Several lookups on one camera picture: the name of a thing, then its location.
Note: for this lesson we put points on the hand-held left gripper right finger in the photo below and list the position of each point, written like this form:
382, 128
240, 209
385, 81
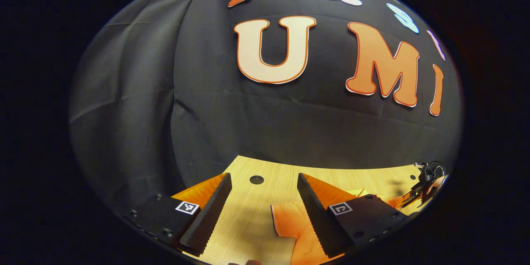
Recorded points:
316, 215

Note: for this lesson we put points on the orange T-shirt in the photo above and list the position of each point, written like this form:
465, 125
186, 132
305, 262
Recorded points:
292, 223

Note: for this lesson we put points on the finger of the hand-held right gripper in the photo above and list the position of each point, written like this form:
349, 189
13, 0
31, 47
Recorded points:
416, 196

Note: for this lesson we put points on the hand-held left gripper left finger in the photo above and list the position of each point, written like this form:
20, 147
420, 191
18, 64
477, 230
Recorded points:
211, 215

